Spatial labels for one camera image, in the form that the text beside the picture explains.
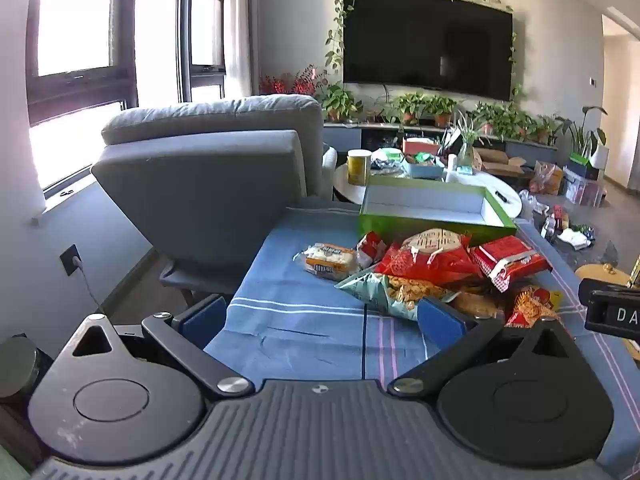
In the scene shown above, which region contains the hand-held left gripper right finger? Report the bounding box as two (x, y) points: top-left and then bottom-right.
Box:
(386, 296), (581, 397)

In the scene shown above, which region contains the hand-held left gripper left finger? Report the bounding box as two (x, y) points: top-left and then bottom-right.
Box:
(65, 294), (256, 396)

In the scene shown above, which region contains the pale cracker packet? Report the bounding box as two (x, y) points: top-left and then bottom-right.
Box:
(450, 287), (507, 322)

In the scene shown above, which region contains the green peanut snack bag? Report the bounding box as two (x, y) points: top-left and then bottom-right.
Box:
(334, 269), (458, 322)

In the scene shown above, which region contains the red round cracker packet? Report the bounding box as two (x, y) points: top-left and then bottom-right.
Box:
(375, 228), (483, 286)

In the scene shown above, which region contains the yellow red snack bag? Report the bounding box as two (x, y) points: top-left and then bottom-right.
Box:
(505, 285), (565, 328)

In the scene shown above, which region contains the red checkered biscuit packet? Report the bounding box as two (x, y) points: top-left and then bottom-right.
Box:
(469, 235), (553, 293)

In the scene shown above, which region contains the green cardboard box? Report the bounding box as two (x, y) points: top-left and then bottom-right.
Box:
(359, 176), (518, 248)

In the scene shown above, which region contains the dark round marble table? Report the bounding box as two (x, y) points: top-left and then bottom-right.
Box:
(520, 195), (623, 281)

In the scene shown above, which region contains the white crumpled paper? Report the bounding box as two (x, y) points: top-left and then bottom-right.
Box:
(557, 228), (593, 250)

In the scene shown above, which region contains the blue striped cloth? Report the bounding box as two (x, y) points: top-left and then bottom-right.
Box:
(202, 195), (640, 478)

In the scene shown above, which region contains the small red white packet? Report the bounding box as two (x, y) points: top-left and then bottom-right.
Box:
(356, 231), (388, 270)

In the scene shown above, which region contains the clear storage box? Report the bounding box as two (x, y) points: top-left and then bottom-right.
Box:
(562, 165), (607, 207)

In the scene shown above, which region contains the bread packet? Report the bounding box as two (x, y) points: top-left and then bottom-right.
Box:
(292, 242), (358, 281)

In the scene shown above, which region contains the grey sofa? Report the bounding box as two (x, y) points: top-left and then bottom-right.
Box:
(91, 94), (338, 296)

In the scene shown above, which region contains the clear plastic bag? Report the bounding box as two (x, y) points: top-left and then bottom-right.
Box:
(519, 190), (551, 216)

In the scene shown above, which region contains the blue basket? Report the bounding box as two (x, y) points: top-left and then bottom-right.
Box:
(401, 160), (445, 180)

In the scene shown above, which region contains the orange plastic bag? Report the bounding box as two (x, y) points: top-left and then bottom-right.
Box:
(530, 160), (565, 196)

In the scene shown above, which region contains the green black box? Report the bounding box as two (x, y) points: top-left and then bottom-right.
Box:
(569, 154), (601, 181)

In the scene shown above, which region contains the white round coffee table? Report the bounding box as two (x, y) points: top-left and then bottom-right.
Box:
(332, 162), (523, 221)

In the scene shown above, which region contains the tall plant in white pot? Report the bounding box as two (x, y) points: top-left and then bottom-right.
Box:
(555, 105), (610, 168)

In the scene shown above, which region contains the spider plant in glass vase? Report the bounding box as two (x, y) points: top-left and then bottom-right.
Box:
(442, 112), (493, 170)

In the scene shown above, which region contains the brown cardboard box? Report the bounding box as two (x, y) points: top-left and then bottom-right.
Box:
(475, 147), (528, 177)

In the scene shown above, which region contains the pile of small packets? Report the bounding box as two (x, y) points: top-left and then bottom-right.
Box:
(372, 147), (403, 176)

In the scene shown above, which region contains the yellow can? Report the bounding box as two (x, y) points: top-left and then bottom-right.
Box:
(347, 149), (372, 187)

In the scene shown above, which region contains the red box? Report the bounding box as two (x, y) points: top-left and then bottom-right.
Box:
(402, 137), (442, 157)

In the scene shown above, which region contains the light grey cushion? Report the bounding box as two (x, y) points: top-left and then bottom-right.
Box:
(322, 145), (339, 199)

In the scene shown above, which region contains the grey television cabinet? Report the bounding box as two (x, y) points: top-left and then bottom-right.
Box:
(322, 120), (558, 161)

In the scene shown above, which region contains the row of green potted plants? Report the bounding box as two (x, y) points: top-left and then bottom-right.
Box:
(317, 82), (560, 145)

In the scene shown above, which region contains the red berry decoration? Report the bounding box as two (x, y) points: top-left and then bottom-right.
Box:
(259, 65), (326, 96)

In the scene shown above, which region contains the dark framed window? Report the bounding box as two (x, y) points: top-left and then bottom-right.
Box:
(25, 0), (228, 196)

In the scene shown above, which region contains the white curtain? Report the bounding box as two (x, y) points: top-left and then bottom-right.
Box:
(222, 0), (258, 98)

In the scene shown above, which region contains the green ivy vine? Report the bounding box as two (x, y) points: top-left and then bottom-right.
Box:
(325, 0), (521, 106)

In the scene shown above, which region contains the white charger cable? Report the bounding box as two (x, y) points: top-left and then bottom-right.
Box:
(74, 257), (108, 317)

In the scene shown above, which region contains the black wall socket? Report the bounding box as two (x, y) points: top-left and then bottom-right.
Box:
(60, 244), (83, 277)

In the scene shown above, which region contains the black wall television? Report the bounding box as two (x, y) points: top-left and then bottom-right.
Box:
(342, 0), (514, 102)

